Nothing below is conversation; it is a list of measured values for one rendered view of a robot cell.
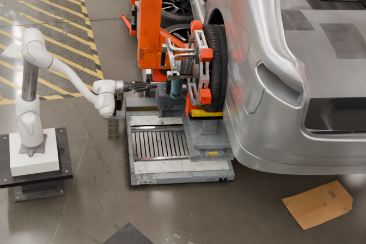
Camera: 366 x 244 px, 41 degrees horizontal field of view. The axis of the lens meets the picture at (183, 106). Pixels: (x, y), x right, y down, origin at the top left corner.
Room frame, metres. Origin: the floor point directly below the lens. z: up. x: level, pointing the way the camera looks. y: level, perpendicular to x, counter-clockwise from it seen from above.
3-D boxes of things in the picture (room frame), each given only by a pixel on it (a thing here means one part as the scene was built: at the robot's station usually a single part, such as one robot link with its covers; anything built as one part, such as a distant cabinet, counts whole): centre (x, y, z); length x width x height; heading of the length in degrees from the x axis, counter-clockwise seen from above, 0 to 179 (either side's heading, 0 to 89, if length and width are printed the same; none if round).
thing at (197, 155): (3.00, -0.24, 0.13); 0.50 x 0.36 x 0.10; 13
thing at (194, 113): (2.87, -0.19, 0.51); 0.29 x 0.06 x 0.06; 103
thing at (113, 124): (3.00, 0.57, 0.21); 0.10 x 0.10 x 0.42; 13
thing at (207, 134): (3.00, -0.24, 0.32); 0.40 x 0.30 x 0.28; 13
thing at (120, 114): (2.97, 0.57, 0.44); 0.43 x 0.17 x 0.03; 13
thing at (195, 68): (2.95, 0.00, 0.85); 0.21 x 0.14 x 0.14; 103
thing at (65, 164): (2.42, 1.04, 0.15); 0.50 x 0.50 x 0.30; 20
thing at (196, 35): (2.96, -0.07, 0.85); 0.54 x 0.07 x 0.54; 13
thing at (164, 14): (4.53, 0.16, 0.39); 0.66 x 0.66 x 0.24
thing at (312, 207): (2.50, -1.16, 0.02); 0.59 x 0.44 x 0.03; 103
